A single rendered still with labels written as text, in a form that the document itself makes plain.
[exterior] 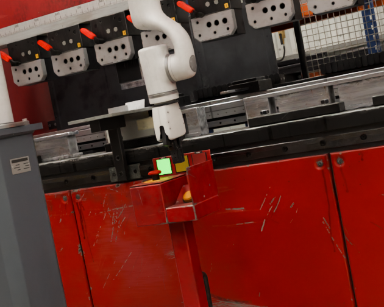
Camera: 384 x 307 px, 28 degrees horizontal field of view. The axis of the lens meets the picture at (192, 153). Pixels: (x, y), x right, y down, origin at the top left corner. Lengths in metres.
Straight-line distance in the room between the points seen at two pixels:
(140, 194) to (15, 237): 0.50
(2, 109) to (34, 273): 0.39
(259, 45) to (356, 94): 0.78
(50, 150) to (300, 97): 1.02
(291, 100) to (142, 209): 0.58
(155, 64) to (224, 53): 1.00
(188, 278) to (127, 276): 0.47
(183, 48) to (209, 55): 1.03
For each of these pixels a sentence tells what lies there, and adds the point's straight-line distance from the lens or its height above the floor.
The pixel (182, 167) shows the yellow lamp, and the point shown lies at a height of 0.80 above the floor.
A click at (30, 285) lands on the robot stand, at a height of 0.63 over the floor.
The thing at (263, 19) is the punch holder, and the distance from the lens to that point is 2.40.
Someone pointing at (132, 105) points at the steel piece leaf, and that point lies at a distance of 2.72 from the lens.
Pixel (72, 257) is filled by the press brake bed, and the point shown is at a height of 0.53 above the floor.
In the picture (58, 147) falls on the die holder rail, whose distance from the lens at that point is 2.90.
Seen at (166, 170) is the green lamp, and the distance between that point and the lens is 2.31.
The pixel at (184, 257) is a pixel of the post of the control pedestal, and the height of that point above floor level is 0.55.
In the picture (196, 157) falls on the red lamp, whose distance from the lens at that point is 2.26.
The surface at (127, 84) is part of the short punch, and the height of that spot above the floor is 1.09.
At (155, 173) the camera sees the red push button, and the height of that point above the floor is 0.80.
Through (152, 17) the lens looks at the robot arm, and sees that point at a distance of 2.11.
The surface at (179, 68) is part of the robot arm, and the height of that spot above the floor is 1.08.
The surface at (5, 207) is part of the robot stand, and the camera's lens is 1.81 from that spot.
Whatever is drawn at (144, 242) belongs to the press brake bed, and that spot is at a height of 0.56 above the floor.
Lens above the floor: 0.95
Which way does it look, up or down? 3 degrees down
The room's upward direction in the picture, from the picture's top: 11 degrees counter-clockwise
